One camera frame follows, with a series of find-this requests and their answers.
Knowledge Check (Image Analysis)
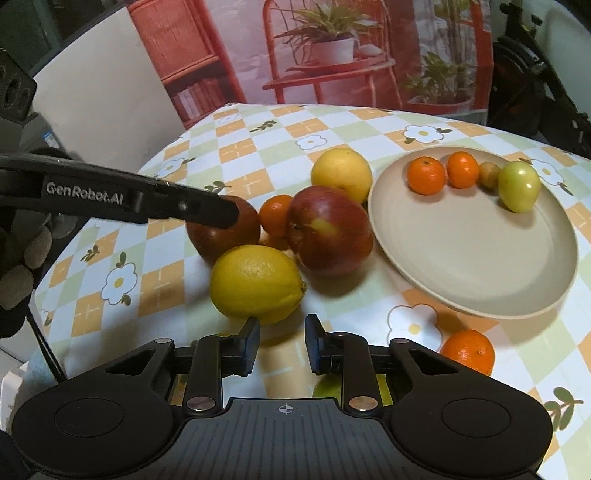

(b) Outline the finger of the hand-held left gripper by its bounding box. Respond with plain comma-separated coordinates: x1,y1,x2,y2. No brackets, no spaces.
0,154,241,229

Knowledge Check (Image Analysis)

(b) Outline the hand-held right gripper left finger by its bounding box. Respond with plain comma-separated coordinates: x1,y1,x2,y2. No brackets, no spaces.
104,316,262,416

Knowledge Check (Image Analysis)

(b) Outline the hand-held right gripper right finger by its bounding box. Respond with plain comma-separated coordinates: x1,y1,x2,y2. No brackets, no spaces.
305,314,462,414

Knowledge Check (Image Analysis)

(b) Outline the green jujube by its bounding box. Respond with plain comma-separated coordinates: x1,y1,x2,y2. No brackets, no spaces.
313,373,393,406

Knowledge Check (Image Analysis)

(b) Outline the yellow lemon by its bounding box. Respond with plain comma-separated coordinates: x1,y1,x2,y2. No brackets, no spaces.
210,244,308,326

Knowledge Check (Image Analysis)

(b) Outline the dark red apple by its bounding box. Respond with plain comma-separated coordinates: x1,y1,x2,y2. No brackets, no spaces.
185,196,262,261

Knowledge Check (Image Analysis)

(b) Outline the bright red apple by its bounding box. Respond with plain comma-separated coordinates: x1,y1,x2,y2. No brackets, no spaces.
285,187,375,278

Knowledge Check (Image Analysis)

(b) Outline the small tangerine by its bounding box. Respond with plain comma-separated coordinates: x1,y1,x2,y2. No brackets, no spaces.
440,329,496,376
259,194,295,238
406,156,447,195
445,151,480,189

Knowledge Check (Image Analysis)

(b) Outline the orange-yellow round lemon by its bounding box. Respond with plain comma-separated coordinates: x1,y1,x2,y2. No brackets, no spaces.
310,148,374,204

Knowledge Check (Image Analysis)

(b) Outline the beige round plate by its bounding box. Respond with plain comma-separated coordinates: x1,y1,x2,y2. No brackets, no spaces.
368,148,579,319

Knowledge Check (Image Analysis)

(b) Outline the small brown round fruit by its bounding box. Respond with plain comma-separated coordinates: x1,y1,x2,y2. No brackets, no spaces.
478,161,502,191

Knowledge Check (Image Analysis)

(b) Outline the green apple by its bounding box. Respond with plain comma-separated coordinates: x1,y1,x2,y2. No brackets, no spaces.
498,161,541,214

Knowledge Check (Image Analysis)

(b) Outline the person's left hand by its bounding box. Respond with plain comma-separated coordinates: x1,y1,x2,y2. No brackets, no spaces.
0,222,52,340

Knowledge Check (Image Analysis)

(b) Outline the printed pink backdrop cloth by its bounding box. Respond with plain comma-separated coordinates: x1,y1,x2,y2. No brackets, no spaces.
127,0,497,127

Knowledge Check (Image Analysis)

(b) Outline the black exercise bike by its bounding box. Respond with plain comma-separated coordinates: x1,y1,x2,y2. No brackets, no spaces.
487,0,591,155

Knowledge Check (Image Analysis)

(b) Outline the black cable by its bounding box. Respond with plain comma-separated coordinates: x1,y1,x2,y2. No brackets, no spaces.
27,305,68,384

